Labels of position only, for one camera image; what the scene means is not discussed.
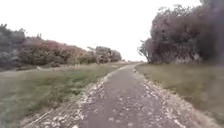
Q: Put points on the grey asphalt path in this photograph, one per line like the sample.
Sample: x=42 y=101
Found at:
x=125 y=100

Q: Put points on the fallen leaves strip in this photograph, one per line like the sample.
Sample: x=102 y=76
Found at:
x=71 y=110
x=163 y=103

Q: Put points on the row of bushes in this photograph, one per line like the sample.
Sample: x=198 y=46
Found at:
x=43 y=53

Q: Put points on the grass field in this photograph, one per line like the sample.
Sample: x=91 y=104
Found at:
x=43 y=86

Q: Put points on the grass verge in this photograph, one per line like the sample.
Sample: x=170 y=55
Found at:
x=186 y=80

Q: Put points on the large dark trees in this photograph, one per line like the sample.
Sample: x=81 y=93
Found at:
x=186 y=36

